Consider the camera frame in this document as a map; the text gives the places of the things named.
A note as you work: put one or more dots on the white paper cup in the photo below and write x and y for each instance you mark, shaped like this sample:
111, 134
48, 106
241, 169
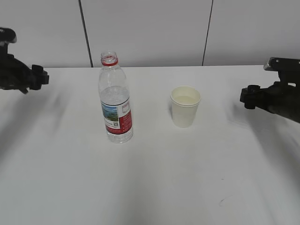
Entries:
184, 103

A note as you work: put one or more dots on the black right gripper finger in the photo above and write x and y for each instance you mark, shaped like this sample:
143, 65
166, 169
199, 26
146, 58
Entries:
248, 96

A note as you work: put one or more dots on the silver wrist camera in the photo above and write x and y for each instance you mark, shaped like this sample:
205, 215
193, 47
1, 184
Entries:
7, 36
282, 65

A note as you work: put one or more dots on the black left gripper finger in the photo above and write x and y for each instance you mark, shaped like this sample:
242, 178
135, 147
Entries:
39, 77

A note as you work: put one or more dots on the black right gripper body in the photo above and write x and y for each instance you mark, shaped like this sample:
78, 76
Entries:
283, 97

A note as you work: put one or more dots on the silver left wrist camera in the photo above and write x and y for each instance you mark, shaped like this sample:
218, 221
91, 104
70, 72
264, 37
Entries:
7, 36

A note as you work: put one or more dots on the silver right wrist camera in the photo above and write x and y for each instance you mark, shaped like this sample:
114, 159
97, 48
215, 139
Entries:
282, 65

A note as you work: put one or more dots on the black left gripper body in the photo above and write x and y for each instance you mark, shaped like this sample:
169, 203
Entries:
14, 75

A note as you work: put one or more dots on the clear plastic water bottle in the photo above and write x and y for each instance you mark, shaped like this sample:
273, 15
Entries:
115, 99

